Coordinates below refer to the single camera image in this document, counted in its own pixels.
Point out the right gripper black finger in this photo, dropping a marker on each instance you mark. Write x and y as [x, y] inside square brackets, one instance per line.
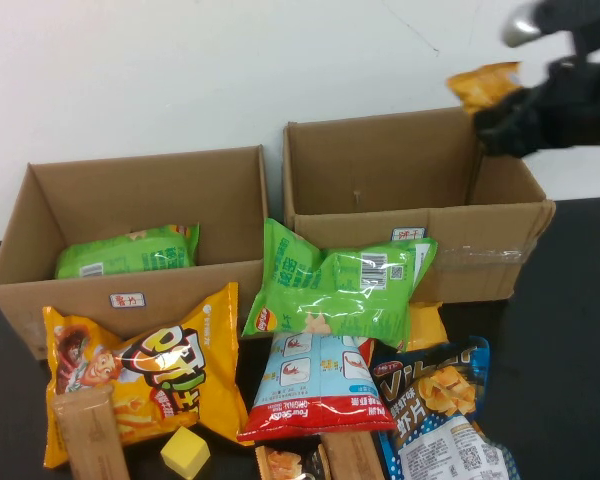
[512, 132]
[530, 99]

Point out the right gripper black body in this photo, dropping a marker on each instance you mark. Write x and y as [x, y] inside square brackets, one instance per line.
[585, 105]

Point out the small yellow snack packet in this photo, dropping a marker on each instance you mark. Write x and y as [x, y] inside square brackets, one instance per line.
[480, 87]

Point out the green Lay's cucumber chips bag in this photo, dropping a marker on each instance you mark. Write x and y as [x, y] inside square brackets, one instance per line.
[130, 255]

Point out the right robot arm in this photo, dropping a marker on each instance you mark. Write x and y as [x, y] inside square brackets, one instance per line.
[555, 15]

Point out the plain yellow snack bag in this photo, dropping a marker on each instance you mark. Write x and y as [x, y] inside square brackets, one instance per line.
[425, 325]

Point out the brown wrapped snack bar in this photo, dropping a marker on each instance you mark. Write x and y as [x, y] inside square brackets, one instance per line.
[350, 457]
[90, 435]

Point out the large yellow chef snack bag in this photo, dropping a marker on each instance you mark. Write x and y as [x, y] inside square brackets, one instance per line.
[190, 360]

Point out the brown packet with orange snack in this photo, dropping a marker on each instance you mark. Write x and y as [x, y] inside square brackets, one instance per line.
[280, 462]

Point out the tall cardboard box with tape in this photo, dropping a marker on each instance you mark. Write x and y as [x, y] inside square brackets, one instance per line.
[380, 165]

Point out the white sticker blue border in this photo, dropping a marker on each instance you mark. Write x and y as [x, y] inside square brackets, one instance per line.
[408, 234]

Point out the green chips bag barcode side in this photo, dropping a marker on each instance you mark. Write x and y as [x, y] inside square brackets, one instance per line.
[340, 300]

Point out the dark blue shrimp chips bag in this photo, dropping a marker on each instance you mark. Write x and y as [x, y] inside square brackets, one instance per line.
[430, 395]

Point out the red blue Four Seas bag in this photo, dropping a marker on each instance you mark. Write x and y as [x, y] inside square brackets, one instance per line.
[320, 380]

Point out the cardboard box with chips label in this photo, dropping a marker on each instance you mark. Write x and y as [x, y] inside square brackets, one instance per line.
[130, 190]

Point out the white sticker red chips writing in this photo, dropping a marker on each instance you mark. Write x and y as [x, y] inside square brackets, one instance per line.
[127, 300]

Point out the yellow foam cube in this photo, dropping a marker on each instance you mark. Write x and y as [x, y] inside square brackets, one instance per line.
[185, 450]

